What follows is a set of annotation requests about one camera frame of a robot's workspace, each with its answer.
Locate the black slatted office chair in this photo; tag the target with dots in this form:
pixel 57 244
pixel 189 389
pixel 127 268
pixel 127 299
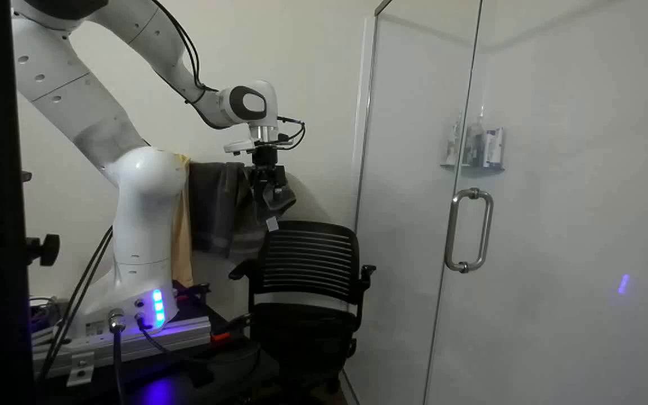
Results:
pixel 305 301

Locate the fixed glass shower panel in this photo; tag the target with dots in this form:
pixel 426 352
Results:
pixel 405 187

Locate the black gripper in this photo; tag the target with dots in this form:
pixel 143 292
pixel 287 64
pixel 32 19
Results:
pixel 264 159

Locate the purple clamp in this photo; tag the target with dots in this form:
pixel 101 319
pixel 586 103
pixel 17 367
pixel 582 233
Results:
pixel 191 292

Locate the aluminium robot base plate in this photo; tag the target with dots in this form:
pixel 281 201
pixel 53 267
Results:
pixel 124 340

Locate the glass shower door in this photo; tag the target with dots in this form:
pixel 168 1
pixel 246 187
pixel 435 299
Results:
pixel 564 226

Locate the black camera stand pole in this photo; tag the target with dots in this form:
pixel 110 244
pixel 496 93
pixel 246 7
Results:
pixel 0 187

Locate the orange black clamp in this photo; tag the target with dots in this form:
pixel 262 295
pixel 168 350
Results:
pixel 227 337

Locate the yellow towel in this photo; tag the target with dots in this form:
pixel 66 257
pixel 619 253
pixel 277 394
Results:
pixel 182 250

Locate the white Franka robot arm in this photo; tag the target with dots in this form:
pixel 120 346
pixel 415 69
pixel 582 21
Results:
pixel 136 194

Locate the large dark grey towel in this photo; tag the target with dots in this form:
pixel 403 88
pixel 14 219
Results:
pixel 217 215

